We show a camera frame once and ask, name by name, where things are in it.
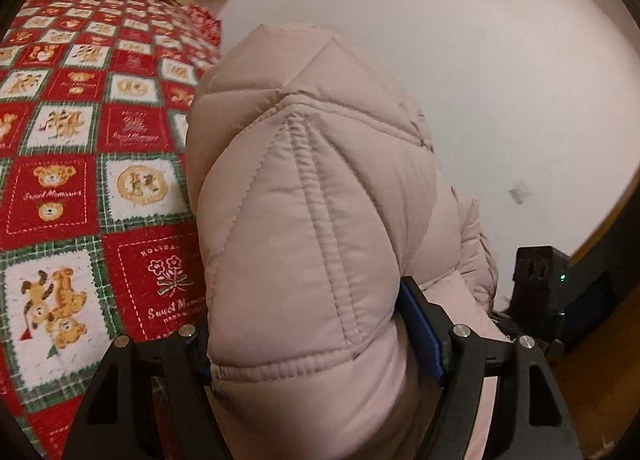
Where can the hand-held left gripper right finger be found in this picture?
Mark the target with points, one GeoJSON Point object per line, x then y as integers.
{"type": "Point", "coordinates": [422, 335]}

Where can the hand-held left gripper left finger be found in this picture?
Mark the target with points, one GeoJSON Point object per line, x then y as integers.
{"type": "Point", "coordinates": [192, 350]}

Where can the pink puffer jacket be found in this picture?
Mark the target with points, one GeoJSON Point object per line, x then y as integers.
{"type": "Point", "coordinates": [300, 215]}

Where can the red checkered printed blanket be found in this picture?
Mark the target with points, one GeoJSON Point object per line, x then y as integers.
{"type": "Point", "coordinates": [65, 220]}

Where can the wooden door frame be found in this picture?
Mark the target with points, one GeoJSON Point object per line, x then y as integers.
{"type": "Point", "coordinates": [607, 220]}

